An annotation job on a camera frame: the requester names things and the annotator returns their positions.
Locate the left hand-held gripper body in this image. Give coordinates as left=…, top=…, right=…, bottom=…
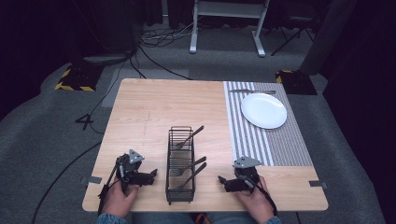
left=116, top=148, right=146, bottom=194

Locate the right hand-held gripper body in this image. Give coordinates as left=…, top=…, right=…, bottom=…
left=233, top=156, right=262, bottom=191

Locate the person's right hand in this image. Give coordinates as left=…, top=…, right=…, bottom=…
left=233, top=175, right=276, bottom=224

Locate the person's left hand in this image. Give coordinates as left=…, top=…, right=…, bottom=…
left=101, top=176, right=140, bottom=219

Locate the grey tape piece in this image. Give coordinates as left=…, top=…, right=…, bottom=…
left=308, top=179, right=329, bottom=189
left=79, top=175, right=104, bottom=186

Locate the grey striped placemat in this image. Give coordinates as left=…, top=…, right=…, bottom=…
left=222, top=80, right=314, bottom=168

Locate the white round plate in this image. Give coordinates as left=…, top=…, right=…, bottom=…
left=240, top=92, right=289, bottom=131

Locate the dark metal knife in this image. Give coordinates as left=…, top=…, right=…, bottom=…
left=229, top=89, right=276, bottom=95

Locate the black yellow striped stand base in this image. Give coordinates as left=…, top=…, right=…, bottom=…
left=54, top=63, right=105, bottom=93
left=275, top=69, right=318, bottom=96

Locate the black tripod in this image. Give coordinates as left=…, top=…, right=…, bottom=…
left=270, top=12, right=316, bottom=57

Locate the grey curtain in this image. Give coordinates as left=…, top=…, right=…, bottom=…
left=299, top=0, right=358, bottom=77

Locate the left hand-held gripper cable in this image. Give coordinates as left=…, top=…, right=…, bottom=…
left=97, top=161, right=121, bottom=217

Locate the hand-held gripper cable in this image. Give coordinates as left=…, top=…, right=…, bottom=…
left=246, top=176, right=278, bottom=217
left=97, top=161, right=121, bottom=217

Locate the right hand-held gripper cable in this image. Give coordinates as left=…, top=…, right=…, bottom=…
left=246, top=176, right=278, bottom=217

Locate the black wire cutlery basket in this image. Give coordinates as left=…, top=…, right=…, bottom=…
left=165, top=125, right=196, bottom=205

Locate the black floor cable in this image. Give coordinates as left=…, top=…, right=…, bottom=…
left=30, top=141, right=104, bottom=224
left=136, top=46, right=194, bottom=81
left=87, top=50, right=138, bottom=135

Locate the bundle of floor cables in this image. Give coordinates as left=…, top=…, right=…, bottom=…
left=137, top=18, right=200, bottom=49

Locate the white metal desk frame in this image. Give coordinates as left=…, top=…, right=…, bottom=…
left=189, top=0, right=271, bottom=58

